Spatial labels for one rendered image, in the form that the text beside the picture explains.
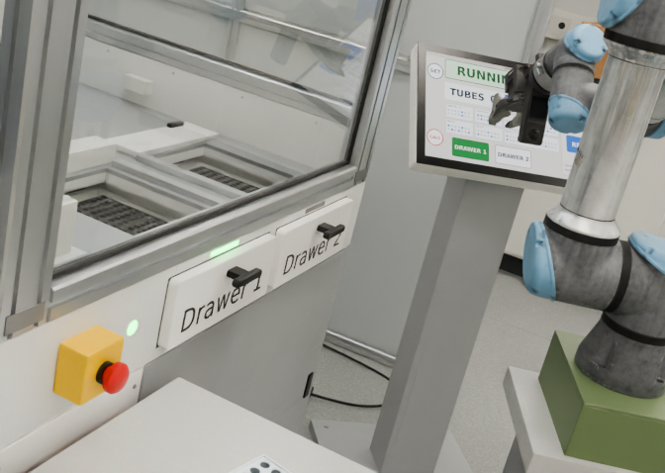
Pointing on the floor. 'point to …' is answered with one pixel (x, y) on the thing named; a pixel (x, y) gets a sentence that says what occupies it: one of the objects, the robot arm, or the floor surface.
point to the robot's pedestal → (538, 431)
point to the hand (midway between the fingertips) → (501, 125)
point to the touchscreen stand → (434, 338)
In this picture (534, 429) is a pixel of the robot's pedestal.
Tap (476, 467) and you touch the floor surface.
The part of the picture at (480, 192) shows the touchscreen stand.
